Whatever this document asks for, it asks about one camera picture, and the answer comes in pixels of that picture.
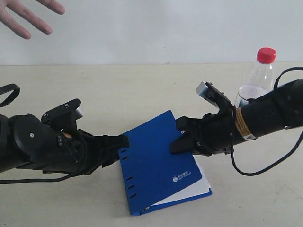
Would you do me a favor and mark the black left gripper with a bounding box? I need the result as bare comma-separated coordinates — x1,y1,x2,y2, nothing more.
54,129,129,176

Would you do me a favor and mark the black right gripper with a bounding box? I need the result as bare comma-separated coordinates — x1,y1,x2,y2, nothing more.
170,111,239,156

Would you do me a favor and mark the blue ring binder notebook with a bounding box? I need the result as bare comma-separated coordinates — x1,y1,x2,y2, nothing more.
119,110,213,216

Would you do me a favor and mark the clear plastic water bottle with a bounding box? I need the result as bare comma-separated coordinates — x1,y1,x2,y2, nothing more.
234,47,276,107

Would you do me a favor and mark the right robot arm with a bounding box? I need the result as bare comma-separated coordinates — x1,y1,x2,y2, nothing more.
170,79,303,157

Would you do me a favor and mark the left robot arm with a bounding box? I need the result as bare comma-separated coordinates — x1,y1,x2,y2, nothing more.
0,114,129,176

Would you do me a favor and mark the person's open hand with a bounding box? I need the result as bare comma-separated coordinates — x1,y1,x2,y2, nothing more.
0,0,66,40

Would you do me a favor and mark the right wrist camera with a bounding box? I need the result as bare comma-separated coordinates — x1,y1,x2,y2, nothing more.
196,81,234,112

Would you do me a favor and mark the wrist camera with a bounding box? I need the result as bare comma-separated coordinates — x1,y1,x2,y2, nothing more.
196,81,234,112
41,98,84,131

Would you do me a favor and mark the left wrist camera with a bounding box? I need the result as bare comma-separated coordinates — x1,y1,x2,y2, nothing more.
41,98,84,131

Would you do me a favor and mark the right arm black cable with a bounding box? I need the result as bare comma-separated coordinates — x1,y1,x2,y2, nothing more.
231,67,303,176

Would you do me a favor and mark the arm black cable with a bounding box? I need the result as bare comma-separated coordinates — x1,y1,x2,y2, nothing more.
0,84,71,185
231,67,303,176

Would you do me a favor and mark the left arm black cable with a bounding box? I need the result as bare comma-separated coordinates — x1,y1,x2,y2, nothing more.
0,84,71,185

